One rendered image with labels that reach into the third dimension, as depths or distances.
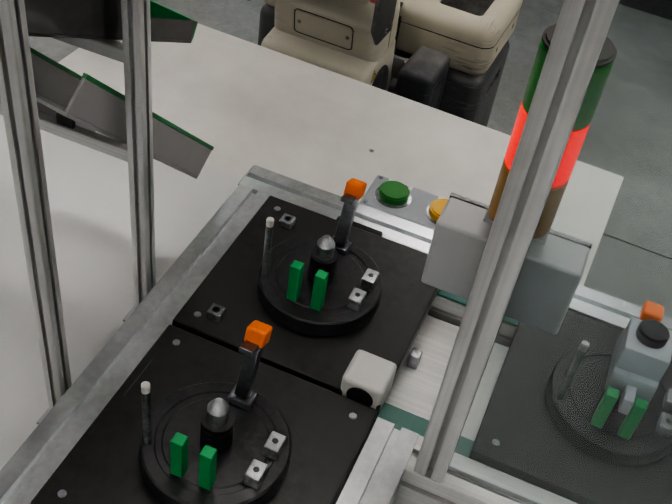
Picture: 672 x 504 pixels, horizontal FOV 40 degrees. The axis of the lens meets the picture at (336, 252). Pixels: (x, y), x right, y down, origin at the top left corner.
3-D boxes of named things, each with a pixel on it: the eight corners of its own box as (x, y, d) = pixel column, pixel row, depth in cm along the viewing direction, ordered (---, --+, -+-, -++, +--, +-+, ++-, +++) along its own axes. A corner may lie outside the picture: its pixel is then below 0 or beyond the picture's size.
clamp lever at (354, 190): (334, 237, 106) (351, 176, 103) (350, 243, 105) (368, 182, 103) (324, 245, 103) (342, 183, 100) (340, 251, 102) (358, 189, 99)
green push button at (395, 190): (383, 187, 121) (385, 175, 119) (411, 197, 120) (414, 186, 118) (372, 204, 118) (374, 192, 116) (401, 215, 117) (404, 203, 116)
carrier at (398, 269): (268, 206, 115) (276, 126, 107) (447, 273, 110) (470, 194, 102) (171, 333, 98) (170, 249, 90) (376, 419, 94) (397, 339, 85)
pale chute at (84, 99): (116, 136, 116) (132, 104, 116) (197, 179, 112) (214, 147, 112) (-34, 63, 89) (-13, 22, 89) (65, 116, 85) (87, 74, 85)
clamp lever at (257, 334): (237, 385, 89) (254, 318, 86) (256, 393, 88) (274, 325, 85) (221, 402, 85) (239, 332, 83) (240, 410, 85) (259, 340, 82)
